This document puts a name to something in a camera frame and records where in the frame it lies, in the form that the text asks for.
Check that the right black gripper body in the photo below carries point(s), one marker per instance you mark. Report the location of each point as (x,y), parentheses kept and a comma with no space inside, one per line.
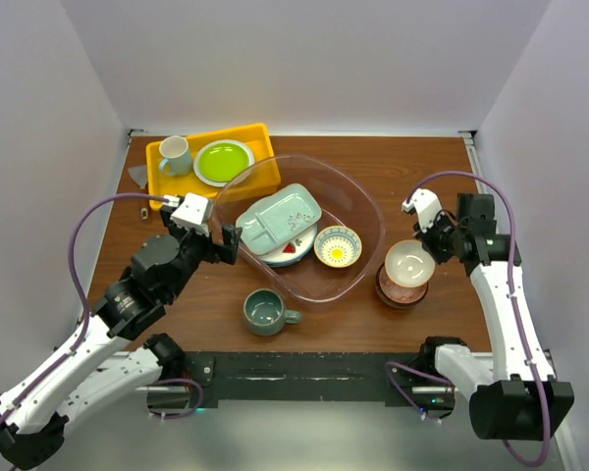
(440,238)

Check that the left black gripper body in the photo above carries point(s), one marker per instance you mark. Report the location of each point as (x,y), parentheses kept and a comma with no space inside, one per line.
(194,247)

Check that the dark bowl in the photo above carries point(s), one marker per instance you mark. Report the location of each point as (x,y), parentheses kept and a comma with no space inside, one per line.
(408,265)

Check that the light blue rectangular dish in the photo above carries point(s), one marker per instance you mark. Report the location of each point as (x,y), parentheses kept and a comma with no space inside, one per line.
(273,220)

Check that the watermelon pattern plate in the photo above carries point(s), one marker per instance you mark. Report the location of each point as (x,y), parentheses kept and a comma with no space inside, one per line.
(294,245)
(289,260)

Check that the yellow blue patterned bowl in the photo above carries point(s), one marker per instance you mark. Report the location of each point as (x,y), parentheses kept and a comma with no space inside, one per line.
(337,246)

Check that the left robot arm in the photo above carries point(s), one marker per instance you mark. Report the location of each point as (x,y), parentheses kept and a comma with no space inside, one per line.
(38,412)

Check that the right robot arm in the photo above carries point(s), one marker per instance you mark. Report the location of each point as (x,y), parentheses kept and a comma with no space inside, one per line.
(520,397)

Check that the clear plastic bin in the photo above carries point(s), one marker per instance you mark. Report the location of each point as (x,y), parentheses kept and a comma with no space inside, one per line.
(343,201)

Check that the teal ceramic mug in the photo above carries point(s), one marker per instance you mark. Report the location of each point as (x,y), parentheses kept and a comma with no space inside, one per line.
(265,314)

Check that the red brown bottom bowl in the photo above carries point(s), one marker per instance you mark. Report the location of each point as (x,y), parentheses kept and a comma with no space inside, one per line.
(396,296)

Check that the light blue white mug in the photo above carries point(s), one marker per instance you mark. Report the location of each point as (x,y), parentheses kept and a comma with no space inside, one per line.
(176,156)

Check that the yellow plastic tray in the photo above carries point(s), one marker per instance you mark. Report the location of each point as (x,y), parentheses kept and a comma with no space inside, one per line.
(176,191)

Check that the grey rimmed plate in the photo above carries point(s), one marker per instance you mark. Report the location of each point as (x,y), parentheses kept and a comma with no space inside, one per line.
(222,140)

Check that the lime green plate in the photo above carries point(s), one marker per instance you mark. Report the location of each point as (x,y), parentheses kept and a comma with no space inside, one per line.
(219,162)

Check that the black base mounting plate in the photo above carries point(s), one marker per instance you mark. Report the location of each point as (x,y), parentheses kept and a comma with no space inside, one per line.
(288,376)

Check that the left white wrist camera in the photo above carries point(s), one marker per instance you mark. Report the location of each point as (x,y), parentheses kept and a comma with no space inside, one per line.
(191,212)

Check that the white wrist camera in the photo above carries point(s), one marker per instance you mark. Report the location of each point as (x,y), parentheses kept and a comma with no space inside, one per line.
(191,212)
(425,205)

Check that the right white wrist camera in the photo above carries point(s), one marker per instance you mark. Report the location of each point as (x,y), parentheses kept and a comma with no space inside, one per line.
(425,205)

